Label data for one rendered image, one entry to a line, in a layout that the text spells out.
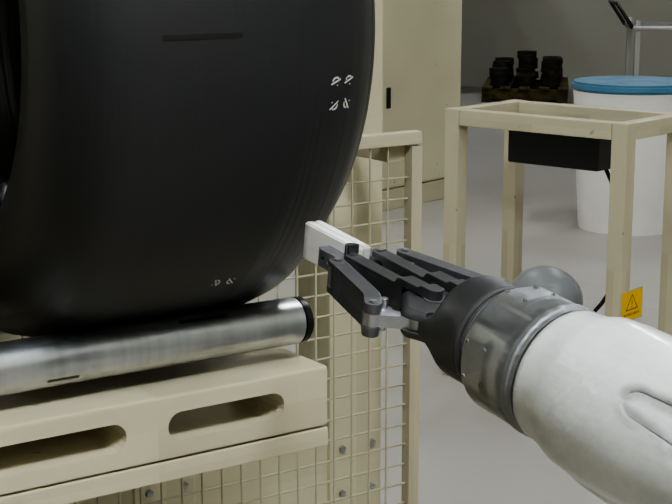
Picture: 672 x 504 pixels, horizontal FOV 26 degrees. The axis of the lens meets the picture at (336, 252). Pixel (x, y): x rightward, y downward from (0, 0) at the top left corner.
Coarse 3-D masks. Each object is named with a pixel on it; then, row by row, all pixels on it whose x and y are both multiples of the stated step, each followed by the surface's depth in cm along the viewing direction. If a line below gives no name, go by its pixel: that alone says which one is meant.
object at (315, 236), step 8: (312, 224) 114; (312, 232) 114; (320, 232) 113; (328, 232) 112; (304, 240) 115; (312, 240) 114; (320, 240) 113; (328, 240) 112; (336, 240) 111; (344, 240) 111; (304, 248) 115; (312, 248) 114; (336, 248) 111; (344, 248) 110; (360, 248) 110; (304, 256) 115; (312, 256) 114
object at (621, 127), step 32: (448, 128) 420; (512, 128) 406; (544, 128) 399; (576, 128) 392; (608, 128) 386; (640, 128) 387; (448, 160) 422; (512, 160) 416; (544, 160) 409; (576, 160) 402; (608, 160) 402; (448, 192) 424; (512, 192) 446; (448, 224) 426; (512, 224) 447; (608, 224) 390; (448, 256) 428; (512, 256) 449; (608, 256) 392; (544, 288) 420; (576, 288) 421; (608, 288) 393; (640, 288) 398
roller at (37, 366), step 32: (160, 320) 129; (192, 320) 130; (224, 320) 132; (256, 320) 134; (288, 320) 135; (0, 352) 120; (32, 352) 122; (64, 352) 123; (96, 352) 125; (128, 352) 126; (160, 352) 128; (192, 352) 130; (224, 352) 132; (0, 384) 120; (32, 384) 122; (64, 384) 125
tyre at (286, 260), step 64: (0, 0) 159; (64, 0) 108; (128, 0) 108; (192, 0) 110; (256, 0) 113; (320, 0) 116; (0, 64) 160; (64, 64) 109; (128, 64) 108; (192, 64) 111; (256, 64) 114; (320, 64) 117; (0, 128) 158; (64, 128) 110; (128, 128) 110; (192, 128) 112; (256, 128) 116; (320, 128) 119; (0, 192) 155; (64, 192) 113; (128, 192) 113; (192, 192) 116; (256, 192) 119; (320, 192) 124; (0, 256) 122; (64, 256) 117; (128, 256) 117; (192, 256) 121; (256, 256) 126; (0, 320) 130; (64, 320) 124; (128, 320) 128
